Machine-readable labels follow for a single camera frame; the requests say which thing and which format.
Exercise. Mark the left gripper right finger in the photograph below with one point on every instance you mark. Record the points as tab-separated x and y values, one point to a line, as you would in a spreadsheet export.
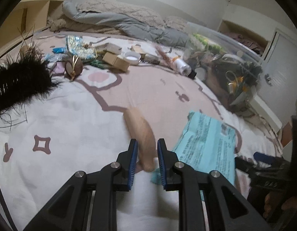
171	176

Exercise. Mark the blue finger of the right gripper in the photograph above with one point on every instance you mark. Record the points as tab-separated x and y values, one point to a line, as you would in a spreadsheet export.
261	157

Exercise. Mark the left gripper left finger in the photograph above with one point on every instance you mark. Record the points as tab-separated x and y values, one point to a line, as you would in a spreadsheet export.
127	160

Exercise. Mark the curved wooden piece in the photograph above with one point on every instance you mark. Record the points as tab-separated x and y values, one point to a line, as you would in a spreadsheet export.
140	130

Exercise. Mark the teal wet wipes pack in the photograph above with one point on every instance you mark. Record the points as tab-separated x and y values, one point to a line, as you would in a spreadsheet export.
207	144

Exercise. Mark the person right hand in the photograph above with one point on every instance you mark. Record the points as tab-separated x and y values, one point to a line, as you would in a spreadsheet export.
273	200

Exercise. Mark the cartoon print bed blanket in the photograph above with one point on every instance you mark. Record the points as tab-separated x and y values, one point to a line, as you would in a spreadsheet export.
81	127

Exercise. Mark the white louvered closet door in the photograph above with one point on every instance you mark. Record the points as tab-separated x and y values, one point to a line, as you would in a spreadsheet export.
279	83

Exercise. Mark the black small cube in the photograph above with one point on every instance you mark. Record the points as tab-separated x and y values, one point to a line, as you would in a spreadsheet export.
192	75

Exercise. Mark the clear plastic storage bin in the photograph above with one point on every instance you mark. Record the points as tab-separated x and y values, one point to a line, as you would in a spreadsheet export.
234	76

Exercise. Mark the white thread spool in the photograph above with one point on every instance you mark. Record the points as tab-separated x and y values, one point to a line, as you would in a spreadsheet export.
181	66

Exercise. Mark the white round jar lid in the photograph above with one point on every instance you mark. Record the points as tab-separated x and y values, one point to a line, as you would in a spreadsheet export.
131	57

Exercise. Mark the kraft cardboard box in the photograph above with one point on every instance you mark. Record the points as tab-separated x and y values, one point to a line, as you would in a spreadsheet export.
116	62

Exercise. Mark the small wooden block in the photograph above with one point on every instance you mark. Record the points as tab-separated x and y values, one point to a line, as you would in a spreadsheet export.
138	49

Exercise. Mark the green tissue pack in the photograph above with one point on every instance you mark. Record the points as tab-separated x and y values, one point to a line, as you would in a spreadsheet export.
206	44

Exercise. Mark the brown round woven pouch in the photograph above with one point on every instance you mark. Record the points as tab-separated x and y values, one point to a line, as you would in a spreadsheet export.
73	67

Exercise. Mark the purple small card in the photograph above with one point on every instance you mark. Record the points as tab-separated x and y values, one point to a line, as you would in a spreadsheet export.
58	68

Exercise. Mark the pile of clothes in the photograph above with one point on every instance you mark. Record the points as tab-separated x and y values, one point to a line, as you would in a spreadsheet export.
252	41

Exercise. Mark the right beige pillow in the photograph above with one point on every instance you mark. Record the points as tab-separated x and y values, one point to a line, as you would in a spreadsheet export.
177	23

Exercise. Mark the beige pillow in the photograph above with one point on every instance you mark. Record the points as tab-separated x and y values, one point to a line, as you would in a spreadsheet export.
177	23
140	13

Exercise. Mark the grey duvet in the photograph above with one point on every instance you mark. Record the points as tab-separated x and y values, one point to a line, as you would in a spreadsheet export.
130	26

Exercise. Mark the left beige pillow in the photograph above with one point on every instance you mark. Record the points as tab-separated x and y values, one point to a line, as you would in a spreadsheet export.
140	13

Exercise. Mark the floral sequin pouch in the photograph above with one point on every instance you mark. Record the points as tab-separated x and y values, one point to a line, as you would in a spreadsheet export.
77	47

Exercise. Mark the black feather fascinator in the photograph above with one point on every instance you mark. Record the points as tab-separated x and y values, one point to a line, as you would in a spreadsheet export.
24	79

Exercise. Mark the blue small packet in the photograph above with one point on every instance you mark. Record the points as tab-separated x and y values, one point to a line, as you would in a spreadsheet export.
59	50

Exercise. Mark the wooden bedside shelf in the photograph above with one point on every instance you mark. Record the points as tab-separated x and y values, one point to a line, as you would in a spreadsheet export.
27	18

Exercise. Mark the orange cord bag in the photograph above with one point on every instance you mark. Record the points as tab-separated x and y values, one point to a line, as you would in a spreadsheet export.
163	55

